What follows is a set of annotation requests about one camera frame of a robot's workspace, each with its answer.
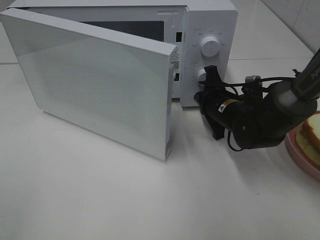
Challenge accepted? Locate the white microwave oven body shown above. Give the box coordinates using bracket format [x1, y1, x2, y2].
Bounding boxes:
[7, 0, 238, 107]

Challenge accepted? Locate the white microwave knob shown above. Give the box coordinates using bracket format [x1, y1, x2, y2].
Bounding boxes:
[196, 68, 207, 84]
[200, 34, 221, 58]

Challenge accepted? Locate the lower white microwave knob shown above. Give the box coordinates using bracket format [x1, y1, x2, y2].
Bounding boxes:
[196, 68, 207, 84]

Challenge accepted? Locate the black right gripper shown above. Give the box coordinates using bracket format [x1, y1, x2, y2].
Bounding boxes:
[199, 65, 247, 140]

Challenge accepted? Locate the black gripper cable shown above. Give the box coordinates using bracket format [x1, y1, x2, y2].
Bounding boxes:
[198, 77, 296, 152]

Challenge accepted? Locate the pink round plate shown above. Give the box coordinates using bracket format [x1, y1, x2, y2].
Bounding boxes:
[284, 127, 320, 182]

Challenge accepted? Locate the round microwave door button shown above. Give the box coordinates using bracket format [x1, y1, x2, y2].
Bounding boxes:
[193, 92, 202, 104]

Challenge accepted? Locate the upper white microwave knob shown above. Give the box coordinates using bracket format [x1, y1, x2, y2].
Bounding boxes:
[200, 34, 221, 58]

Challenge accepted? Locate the white bread sandwich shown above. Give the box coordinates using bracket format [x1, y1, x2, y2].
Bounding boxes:
[295, 113, 320, 165]

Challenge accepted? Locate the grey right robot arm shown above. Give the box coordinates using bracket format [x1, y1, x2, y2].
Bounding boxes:
[194, 52, 320, 152]

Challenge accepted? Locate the white microwave door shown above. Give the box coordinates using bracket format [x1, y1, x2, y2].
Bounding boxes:
[0, 8, 175, 161]

